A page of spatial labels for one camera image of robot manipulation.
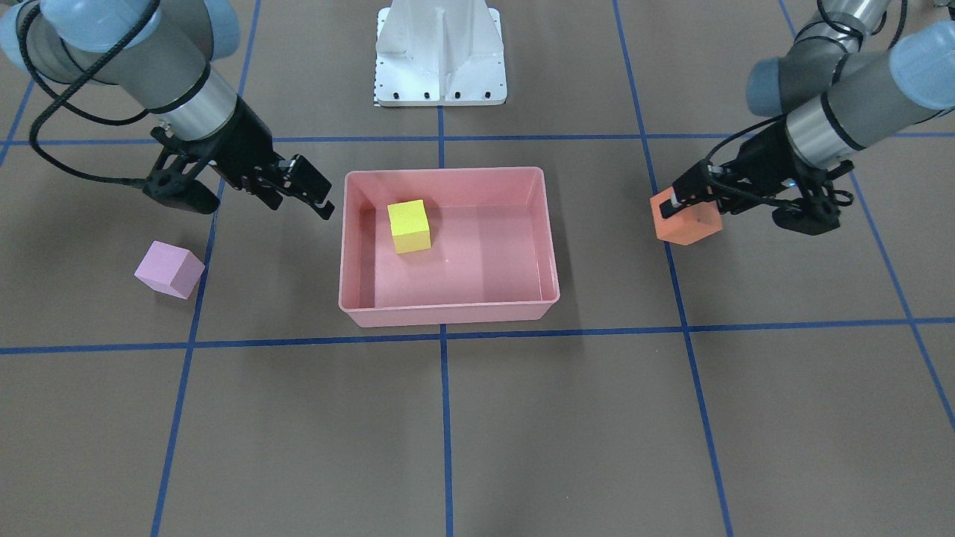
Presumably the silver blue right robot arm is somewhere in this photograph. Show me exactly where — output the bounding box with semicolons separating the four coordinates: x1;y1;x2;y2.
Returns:
2;1;334;220

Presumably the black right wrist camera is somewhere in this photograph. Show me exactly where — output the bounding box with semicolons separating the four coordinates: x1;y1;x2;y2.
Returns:
141;148;219;215

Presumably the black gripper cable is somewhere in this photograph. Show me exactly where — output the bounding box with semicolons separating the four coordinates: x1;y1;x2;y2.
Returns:
701;0;907;172
15;0;161;187

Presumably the orange foam block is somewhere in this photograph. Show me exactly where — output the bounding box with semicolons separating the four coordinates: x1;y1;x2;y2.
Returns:
649;188;724;245

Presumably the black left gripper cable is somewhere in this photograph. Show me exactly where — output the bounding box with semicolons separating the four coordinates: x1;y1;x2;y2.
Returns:
701;0;907;172

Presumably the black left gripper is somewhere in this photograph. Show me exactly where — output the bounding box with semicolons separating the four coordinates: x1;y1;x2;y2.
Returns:
660;118;854;219

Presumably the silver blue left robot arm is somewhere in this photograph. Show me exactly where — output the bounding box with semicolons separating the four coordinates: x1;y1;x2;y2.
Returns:
651;1;954;236

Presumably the pink plastic bin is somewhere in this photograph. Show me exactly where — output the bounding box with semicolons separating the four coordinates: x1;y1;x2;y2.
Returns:
338;166;560;327

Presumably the yellow foam block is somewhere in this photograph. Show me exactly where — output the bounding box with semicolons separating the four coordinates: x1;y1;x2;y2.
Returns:
386;198;432;254

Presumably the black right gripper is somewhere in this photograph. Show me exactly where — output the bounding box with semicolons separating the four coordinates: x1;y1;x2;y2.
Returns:
151;95;335;221

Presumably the pink foam block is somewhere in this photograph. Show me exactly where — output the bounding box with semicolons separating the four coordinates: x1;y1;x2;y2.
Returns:
134;241;206;300

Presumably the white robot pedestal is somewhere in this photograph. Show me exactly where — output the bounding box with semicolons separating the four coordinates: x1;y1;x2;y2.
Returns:
373;1;508;107

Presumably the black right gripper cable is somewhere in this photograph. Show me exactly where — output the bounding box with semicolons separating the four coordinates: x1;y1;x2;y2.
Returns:
15;0;161;187

